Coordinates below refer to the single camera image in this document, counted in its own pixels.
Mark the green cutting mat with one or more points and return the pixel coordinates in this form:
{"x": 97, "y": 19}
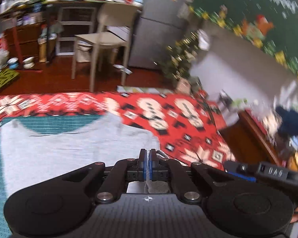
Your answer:
{"x": 35, "y": 149}

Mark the dark wooden side table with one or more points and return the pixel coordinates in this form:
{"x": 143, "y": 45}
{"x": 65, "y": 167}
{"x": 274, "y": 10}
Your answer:
{"x": 250, "y": 142}

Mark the green Christmas wall banner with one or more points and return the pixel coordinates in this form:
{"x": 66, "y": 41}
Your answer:
{"x": 270, "y": 25}

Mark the blue white ceramic bowl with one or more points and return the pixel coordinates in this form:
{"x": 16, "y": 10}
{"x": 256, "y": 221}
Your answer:
{"x": 13, "y": 63}

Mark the red broom handle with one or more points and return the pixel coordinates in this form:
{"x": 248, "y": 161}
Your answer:
{"x": 16, "y": 40}

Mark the red Christmas pattern blanket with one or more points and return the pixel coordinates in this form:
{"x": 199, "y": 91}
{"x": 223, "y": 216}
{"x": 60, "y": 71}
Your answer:
{"x": 188, "y": 128}

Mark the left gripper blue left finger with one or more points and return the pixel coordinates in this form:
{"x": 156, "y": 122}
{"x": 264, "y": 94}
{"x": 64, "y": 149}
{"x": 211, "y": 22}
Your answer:
{"x": 142, "y": 165}

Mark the yellow green floor mat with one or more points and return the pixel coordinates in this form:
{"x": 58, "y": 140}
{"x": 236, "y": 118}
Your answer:
{"x": 7, "y": 76}

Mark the dark desk with shelves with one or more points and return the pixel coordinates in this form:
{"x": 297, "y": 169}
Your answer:
{"x": 48, "y": 6}

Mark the grey knit shirt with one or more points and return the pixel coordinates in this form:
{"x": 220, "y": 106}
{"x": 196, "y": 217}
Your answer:
{"x": 118, "y": 141}

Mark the red gift box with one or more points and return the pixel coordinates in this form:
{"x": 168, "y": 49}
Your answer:
{"x": 3, "y": 43}

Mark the beige plastic chair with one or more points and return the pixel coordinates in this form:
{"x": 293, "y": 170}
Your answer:
{"x": 110, "y": 15}

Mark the brown wooden drawer cabinet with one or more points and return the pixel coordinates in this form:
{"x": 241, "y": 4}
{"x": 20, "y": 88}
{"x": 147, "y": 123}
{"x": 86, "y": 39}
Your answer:
{"x": 27, "y": 37}

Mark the silver refrigerator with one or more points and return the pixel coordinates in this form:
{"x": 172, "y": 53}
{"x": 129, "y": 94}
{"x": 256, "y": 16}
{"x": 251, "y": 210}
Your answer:
{"x": 160, "y": 24}

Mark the small Christmas tree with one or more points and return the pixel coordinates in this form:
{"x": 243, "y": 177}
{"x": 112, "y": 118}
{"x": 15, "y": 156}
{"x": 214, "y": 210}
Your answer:
{"x": 177, "y": 63}

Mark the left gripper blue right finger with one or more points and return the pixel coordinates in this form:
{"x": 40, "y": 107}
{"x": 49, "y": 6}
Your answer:
{"x": 153, "y": 165}

